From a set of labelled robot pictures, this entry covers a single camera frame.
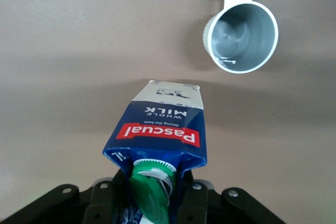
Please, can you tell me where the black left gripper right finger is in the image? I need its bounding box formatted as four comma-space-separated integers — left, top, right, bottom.
180, 170, 287, 224

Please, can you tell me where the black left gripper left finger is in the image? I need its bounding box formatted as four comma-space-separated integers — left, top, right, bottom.
0, 168, 132, 224

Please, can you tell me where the blue white milk carton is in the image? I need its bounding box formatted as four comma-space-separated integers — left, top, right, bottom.
102, 79, 208, 224

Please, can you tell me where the beige mug grey inside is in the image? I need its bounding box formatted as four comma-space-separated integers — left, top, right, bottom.
202, 0, 279, 74

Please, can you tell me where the brown table cover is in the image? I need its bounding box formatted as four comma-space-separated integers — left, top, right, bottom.
0, 0, 336, 224

